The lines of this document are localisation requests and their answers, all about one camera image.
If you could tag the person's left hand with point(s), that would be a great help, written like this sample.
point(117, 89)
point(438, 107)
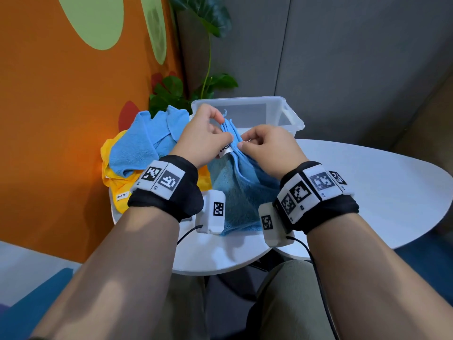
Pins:
point(198, 141)

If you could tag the person's right hand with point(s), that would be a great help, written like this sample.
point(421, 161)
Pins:
point(276, 152)

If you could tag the clear plastic storage box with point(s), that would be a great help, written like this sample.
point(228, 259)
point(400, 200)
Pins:
point(290, 118)

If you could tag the person's right leg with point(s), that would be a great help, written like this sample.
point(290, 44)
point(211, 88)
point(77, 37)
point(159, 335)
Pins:
point(286, 308)

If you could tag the black wristband with markers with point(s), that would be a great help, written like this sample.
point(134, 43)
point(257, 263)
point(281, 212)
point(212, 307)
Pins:
point(332, 215)
point(162, 207)

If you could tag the green leafy plant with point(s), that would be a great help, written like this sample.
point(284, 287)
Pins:
point(212, 14)

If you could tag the black right wristband with markers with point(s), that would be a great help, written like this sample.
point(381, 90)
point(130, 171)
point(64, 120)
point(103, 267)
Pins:
point(332, 215)

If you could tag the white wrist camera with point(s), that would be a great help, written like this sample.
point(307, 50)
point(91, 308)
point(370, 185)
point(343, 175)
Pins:
point(274, 238)
point(208, 226)

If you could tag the person's left forearm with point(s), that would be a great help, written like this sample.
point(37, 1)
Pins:
point(113, 279)

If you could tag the person's left leg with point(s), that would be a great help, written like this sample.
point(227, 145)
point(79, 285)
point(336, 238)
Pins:
point(184, 311)

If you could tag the black left wristband with markers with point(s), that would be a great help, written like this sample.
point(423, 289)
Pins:
point(162, 207)

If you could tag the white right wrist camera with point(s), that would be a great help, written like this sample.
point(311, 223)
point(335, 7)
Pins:
point(274, 238)

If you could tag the yellow towel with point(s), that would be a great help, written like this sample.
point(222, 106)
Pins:
point(116, 187)

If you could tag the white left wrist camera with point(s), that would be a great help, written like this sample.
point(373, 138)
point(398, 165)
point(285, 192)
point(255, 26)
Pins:
point(208, 226)

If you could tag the blue towel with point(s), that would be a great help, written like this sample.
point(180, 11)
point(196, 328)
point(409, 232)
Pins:
point(240, 180)
point(134, 145)

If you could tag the person's leg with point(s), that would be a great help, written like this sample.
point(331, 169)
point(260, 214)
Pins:
point(286, 308)
point(184, 311)

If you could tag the person's right forearm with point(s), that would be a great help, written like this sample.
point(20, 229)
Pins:
point(375, 279)

